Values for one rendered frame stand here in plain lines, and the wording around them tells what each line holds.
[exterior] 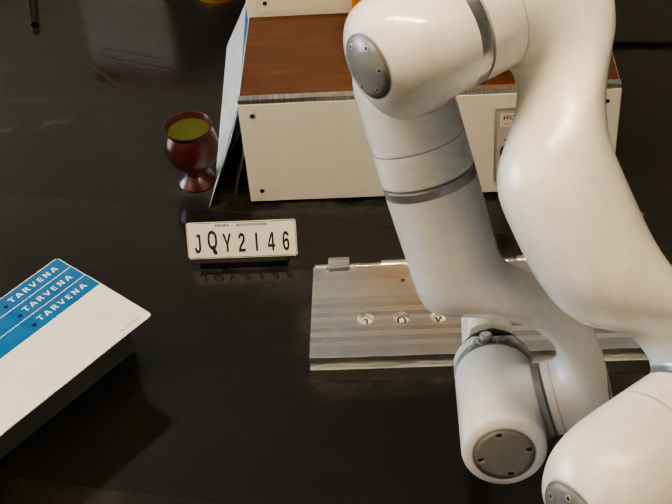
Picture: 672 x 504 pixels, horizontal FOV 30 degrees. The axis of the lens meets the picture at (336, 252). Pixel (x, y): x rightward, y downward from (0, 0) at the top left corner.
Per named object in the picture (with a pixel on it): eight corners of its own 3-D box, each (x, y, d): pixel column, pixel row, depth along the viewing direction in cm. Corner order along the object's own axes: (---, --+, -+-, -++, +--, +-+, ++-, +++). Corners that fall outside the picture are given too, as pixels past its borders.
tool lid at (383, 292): (310, 367, 165) (309, 358, 163) (314, 269, 179) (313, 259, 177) (649, 356, 162) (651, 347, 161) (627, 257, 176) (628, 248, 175)
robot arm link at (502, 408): (531, 333, 130) (445, 354, 132) (546, 409, 119) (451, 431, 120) (550, 396, 134) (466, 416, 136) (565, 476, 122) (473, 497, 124)
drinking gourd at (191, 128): (180, 204, 195) (168, 148, 187) (164, 174, 201) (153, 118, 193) (231, 189, 197) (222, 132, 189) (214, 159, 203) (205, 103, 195)
